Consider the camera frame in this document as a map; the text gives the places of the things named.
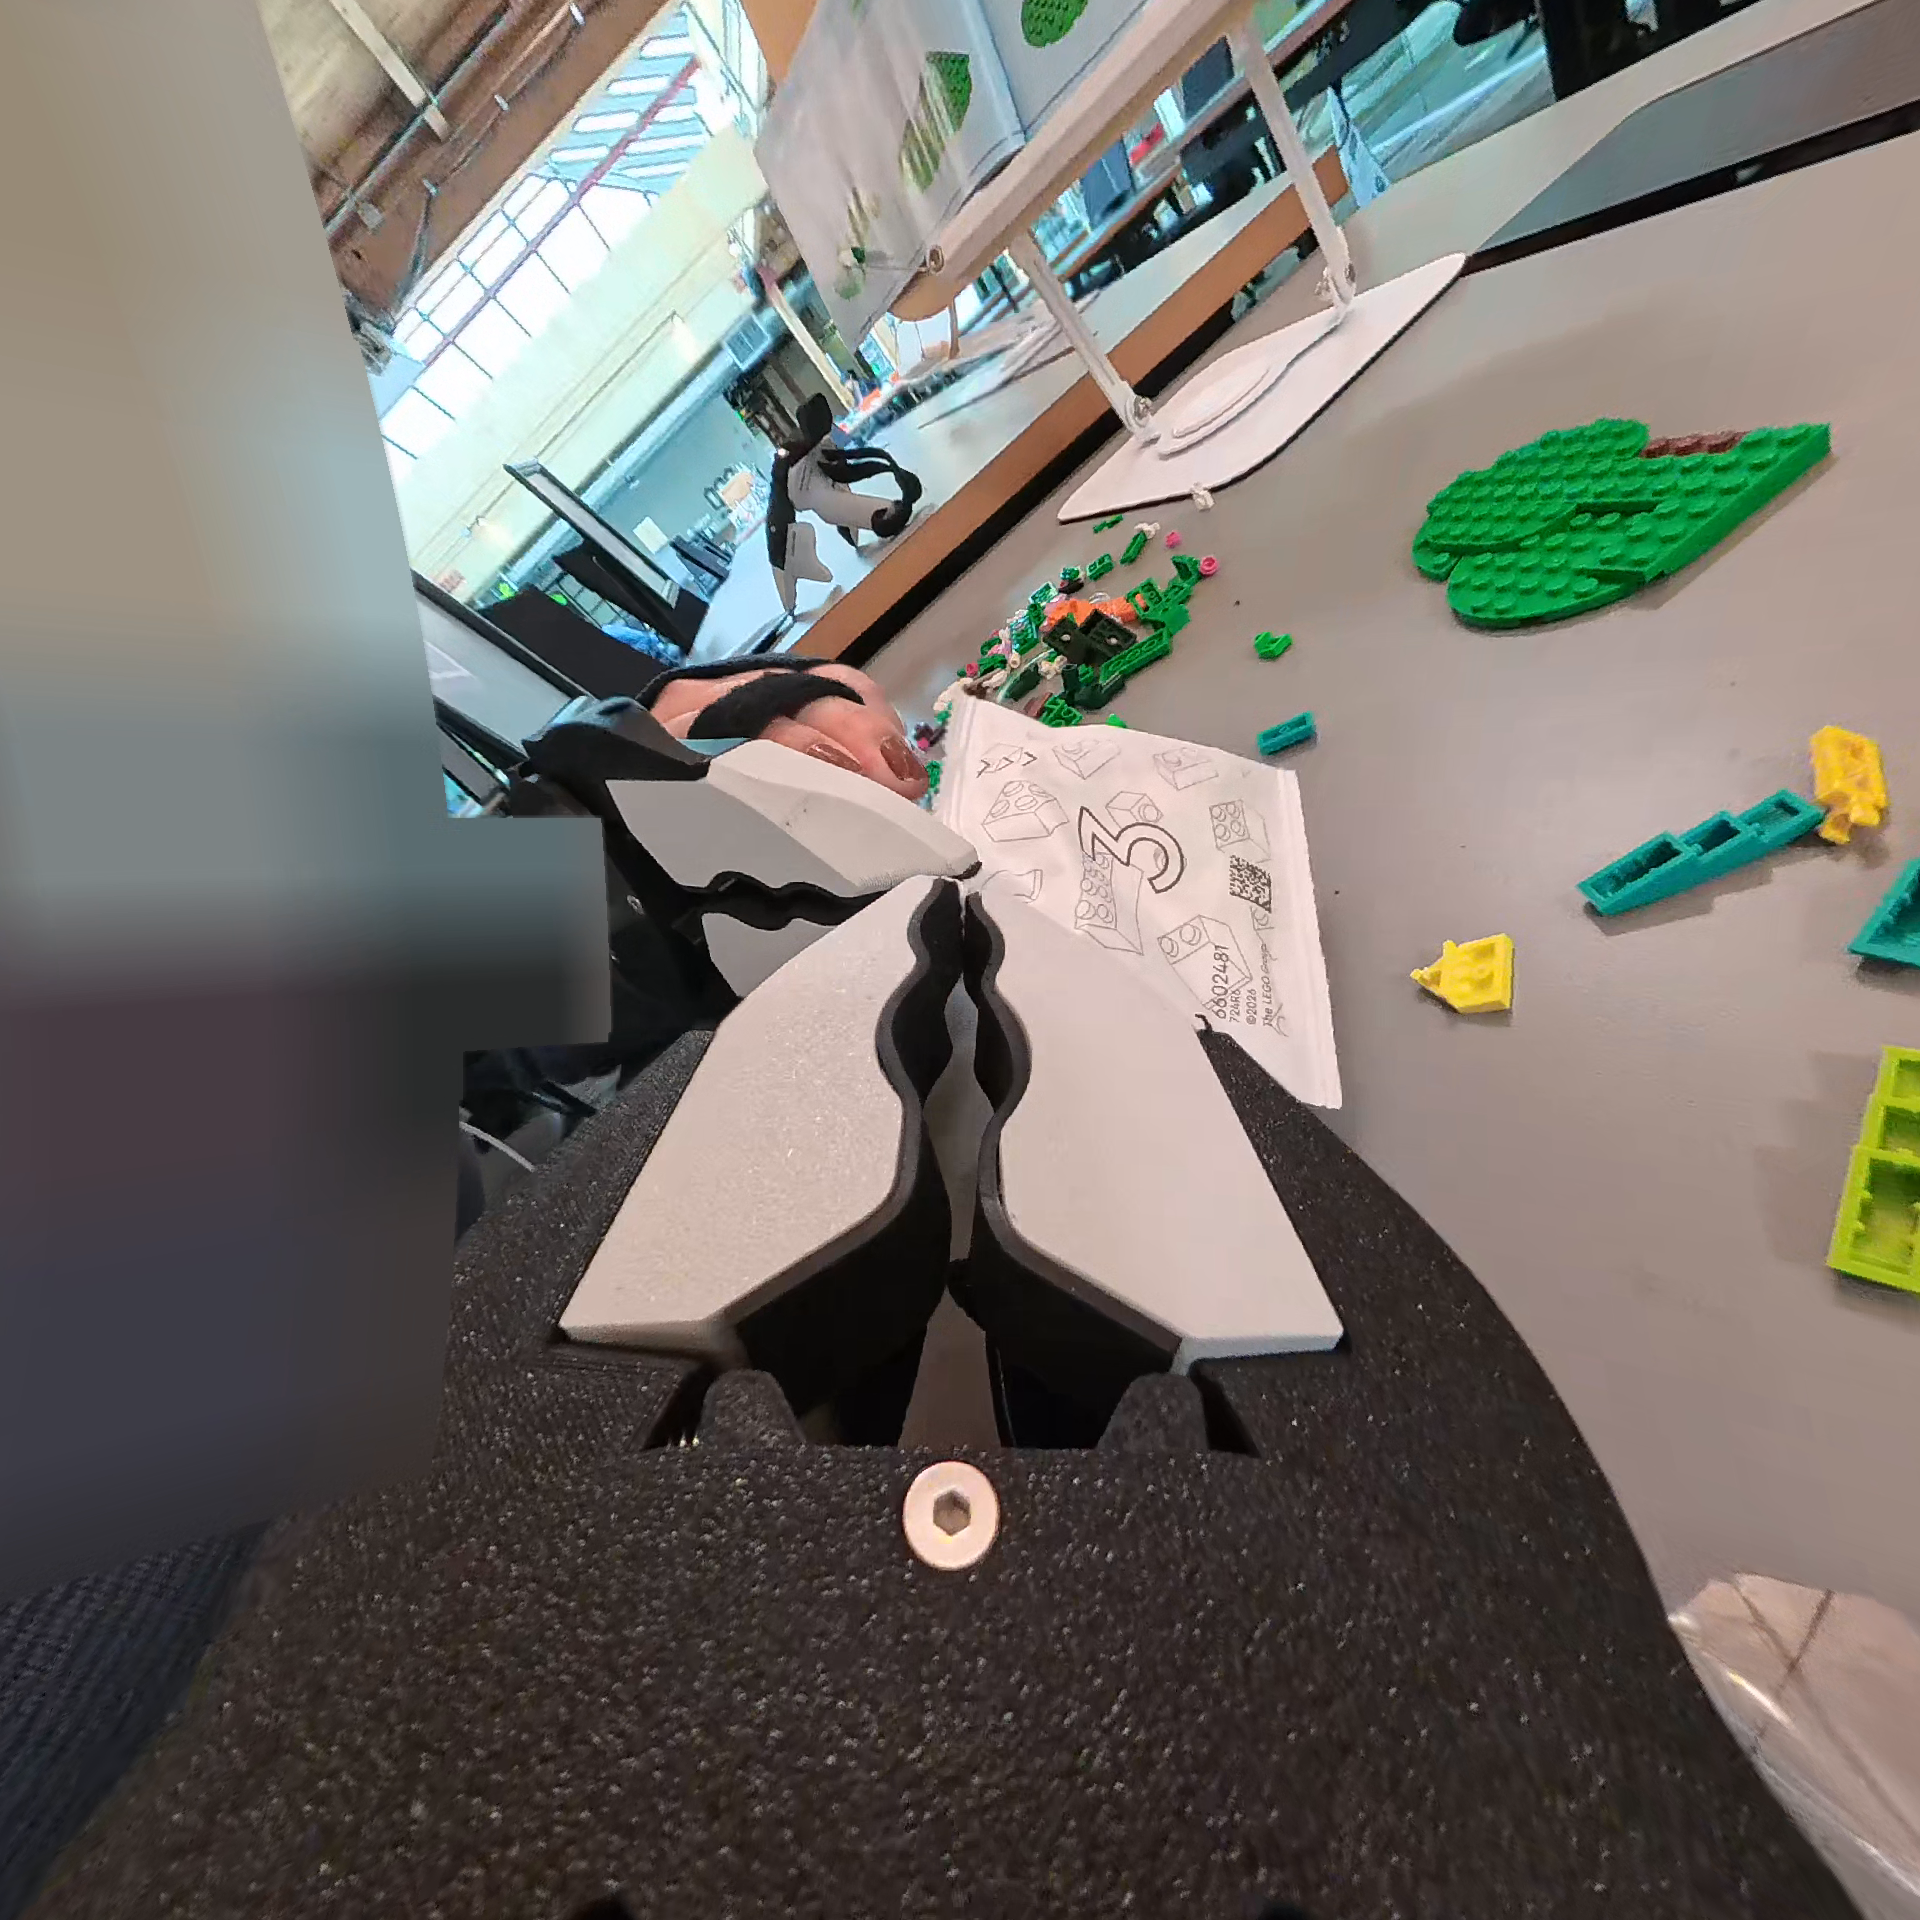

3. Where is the person's own torso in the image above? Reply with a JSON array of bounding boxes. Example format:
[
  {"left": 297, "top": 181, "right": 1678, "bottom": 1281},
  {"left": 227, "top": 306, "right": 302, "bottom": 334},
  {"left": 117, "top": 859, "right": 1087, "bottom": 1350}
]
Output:
[{"left": 0, "top": 1521, "right": 273, "bottom": 1920}]

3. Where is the grey desk with wooden edge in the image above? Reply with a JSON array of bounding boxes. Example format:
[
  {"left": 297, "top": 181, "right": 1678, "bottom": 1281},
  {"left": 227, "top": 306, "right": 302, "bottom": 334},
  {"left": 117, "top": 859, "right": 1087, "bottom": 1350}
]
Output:
[{"left": 661, "top": 89, "right": 1353, "bottom": 663}]

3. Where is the pile of colourful lego pieces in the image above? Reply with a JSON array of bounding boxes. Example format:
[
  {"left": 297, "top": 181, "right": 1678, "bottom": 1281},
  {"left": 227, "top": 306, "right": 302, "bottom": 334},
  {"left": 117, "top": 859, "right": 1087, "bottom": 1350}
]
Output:
[{"left": 1257, "top": 707, "right": 1920, "bottom": 1291}]

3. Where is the black table cable cover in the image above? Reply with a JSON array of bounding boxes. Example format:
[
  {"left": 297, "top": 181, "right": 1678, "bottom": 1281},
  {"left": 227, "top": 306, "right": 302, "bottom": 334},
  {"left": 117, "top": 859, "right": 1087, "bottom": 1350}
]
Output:
[{"left": 1477, "top": 30, "right": 1920, "bottom": 256}]

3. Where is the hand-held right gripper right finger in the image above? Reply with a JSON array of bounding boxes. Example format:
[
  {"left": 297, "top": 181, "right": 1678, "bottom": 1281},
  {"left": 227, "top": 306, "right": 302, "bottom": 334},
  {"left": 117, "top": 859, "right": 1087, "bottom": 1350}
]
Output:
[{"left": 949, "top": 895, "right": 1346, "bottom": 1448}]

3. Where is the white book stand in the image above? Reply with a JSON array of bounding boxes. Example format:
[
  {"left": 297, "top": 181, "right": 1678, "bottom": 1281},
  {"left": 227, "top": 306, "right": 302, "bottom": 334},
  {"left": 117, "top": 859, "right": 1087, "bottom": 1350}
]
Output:
[{"left": 886, "top": 0, "right": 1470, "bottom": 527}]

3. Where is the person's left hand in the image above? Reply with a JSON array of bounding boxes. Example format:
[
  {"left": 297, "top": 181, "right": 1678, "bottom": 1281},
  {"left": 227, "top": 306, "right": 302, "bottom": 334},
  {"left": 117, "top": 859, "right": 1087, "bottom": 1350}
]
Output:
[{"left": 651, "top": 667, "right": 933, "bottom": 797}]

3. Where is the pile of loose lego pieces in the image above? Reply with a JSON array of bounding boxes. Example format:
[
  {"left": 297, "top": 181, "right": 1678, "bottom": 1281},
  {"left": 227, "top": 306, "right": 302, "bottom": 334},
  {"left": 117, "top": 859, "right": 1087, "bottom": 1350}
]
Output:
[{"left": 914, "top": 509, "right": 1226, "bottom": 736}]

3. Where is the green lego plate assembly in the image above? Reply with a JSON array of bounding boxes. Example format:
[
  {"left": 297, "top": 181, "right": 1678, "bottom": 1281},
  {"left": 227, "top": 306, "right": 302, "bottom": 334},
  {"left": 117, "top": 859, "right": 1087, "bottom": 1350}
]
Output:
[{"left": 1410, "top": 416, "right": 1835, "bottom": 633}]

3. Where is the white printed paper bag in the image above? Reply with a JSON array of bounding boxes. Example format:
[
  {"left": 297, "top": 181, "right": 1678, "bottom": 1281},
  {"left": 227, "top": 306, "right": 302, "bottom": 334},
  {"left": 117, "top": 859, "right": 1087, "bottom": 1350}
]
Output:
[{"left": 933, "top": 693, "right": 1345, "bottom": 1112}]

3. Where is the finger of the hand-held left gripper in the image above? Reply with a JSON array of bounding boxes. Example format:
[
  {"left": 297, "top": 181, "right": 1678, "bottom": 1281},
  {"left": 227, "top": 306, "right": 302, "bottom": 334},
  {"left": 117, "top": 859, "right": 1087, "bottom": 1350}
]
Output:
[
  {"left": 701, "top": 902, "right": 847, "bottom": 1001},
  {"left": 605, "top": 738, "right": 989, "bottom": 922}
]

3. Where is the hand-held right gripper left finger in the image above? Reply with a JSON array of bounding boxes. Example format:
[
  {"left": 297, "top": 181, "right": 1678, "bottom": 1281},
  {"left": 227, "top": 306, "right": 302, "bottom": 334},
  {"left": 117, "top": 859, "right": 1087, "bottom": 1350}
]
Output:
[{"left": 555, "top": 879, "right": 965, "bottom": 1448}]

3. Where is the open instruction booklet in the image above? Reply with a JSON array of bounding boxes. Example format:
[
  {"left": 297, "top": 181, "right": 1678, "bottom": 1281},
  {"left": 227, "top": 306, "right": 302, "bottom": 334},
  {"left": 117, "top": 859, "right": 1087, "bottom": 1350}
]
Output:
[{"left": 755, "top": 0, "right": 1249, "bottom": 309}]

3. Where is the spare hand-held gripper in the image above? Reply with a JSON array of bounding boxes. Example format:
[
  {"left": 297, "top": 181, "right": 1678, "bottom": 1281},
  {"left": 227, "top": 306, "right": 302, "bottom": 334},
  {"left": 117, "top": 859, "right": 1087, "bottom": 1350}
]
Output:
[{"left": 762, "top": 393, "right": 925, "bottom": 615}]

